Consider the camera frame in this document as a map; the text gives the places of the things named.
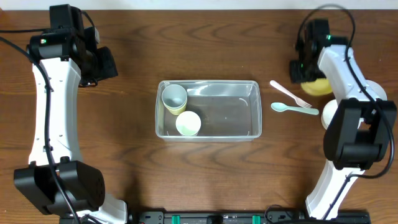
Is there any yellow plastic bowl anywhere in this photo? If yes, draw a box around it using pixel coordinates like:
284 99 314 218
300 78 333 96

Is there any pink plastic fork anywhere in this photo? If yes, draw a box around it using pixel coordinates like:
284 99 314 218
269 80 312 108

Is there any mint green plastic spoon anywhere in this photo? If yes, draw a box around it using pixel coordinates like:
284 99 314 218
271 102 319 115

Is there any grey plastic cup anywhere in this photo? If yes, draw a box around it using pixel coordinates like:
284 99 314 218
161 84 187 109

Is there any yellow plastic cup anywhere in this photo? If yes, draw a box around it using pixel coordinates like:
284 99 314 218
164 101 187 116

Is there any cream white plastic cup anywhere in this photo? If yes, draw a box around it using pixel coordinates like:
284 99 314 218
175 111 201 136

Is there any clear plastic container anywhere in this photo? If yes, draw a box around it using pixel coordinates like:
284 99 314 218
155 80 262 142

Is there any grey plastic bowl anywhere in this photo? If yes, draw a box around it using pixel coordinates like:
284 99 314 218
366 80 387 101

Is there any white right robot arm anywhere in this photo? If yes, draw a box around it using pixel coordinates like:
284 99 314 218
290 19 397 220

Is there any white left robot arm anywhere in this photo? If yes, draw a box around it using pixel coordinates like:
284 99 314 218
14 4 128 223

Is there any white plastic bowl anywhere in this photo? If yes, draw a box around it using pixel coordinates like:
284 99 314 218
321 100 338 129

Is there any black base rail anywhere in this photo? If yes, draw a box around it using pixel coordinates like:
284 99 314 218
58 210 371 224

